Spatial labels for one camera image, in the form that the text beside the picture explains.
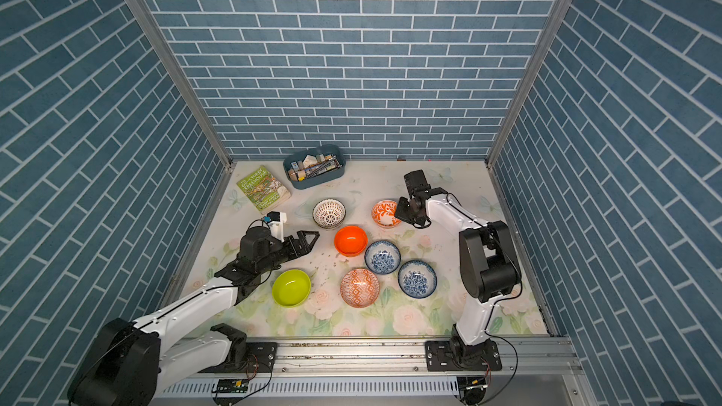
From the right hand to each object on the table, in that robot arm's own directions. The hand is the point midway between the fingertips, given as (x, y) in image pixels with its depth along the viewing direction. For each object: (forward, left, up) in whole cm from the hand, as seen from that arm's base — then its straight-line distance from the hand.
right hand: (401, 214), depth 96 cm
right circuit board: (-47, -20, -8) cm, 51 cm away
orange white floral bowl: (+2, +6, -2) cm, 7 cm away
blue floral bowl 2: (-20, -6, -6) cm, 22 cm away
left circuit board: (-51, +42, -10) cm, 67 cm away
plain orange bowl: (-9, +17, -5) cm, 19 cm away
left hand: (-15, +25, +6) cm, 30 cm away
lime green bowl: (-26, +33, -6) cm, 42 cm away
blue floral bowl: (-14, +5, -6) cm, 16 cm away
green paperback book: (+10, +53, -4) cm, 54 cm away
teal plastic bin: (+18, +33, -4) cm, 38 cm away
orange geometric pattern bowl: (-24, +12, -6) cm, 28 cm away
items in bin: (+23, +38, -3) cm, 45 cm away
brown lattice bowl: (+2, +26, -4) cm, 26 cm away
